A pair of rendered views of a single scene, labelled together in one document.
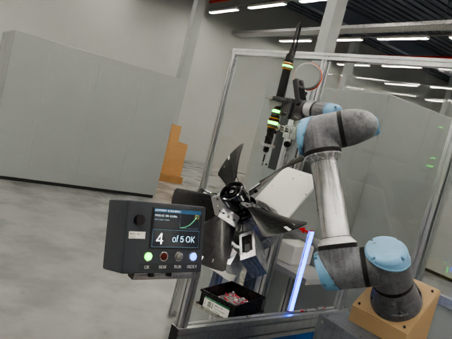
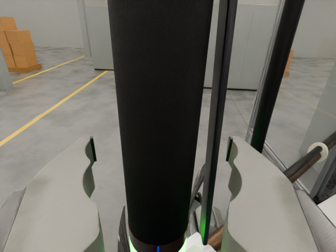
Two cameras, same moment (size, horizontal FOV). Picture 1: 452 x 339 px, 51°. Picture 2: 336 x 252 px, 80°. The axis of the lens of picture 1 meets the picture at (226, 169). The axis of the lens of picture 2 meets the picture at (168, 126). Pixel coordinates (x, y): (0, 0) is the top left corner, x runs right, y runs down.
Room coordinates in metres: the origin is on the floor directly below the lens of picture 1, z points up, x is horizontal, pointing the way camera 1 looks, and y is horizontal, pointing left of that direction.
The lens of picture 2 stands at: (1.98, -0.20, 1.73)
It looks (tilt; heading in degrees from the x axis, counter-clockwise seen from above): 28 degrees down; 38
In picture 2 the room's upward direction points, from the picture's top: 2 degrees clockwise
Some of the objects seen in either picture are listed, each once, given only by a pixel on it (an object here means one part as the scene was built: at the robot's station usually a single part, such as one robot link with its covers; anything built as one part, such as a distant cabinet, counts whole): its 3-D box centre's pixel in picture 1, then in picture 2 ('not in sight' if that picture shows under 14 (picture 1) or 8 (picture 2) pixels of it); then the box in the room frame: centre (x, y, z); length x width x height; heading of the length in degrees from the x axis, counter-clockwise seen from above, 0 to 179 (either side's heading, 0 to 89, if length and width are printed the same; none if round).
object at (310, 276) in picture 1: (294, 268); not in sight; (2.48, -0.49, 0.84); 0.36 x 0.24 x 0.03; 41
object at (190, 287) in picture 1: (187, 296); not in sight; (1.42, 0.02, 0.96); 0.03 x 0.03 x 0.20; 41
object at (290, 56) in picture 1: (278, 100); not in sight; (2.04, -0.15, 1.66); 0.04 x 0.04 x 0.46
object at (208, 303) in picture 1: (231, 300); not in sight; (1.78, -0.15, 0.84); 0.22 x 0.17 x 0.07; 147
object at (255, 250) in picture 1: (252, 253); not in sight; (2.02, -0.20, 0.98); 0.20 x 0.16 x 0.20; 131
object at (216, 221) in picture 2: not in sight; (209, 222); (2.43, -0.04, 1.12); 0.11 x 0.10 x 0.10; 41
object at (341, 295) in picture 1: (341, 294); not in sight; (1.96, -0.61, 0.92); 0.03 x 0.03 x 0.12; 41
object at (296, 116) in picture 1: (296, 109); not in sight; (1.96, -0.22, 1.63); 0.12 x 0.08 x 0.09; 41
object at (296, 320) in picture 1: (272, 325); not in sight; (1.70, -0.31, 0.82); 0.90 x 0.04 x 0.08; 131
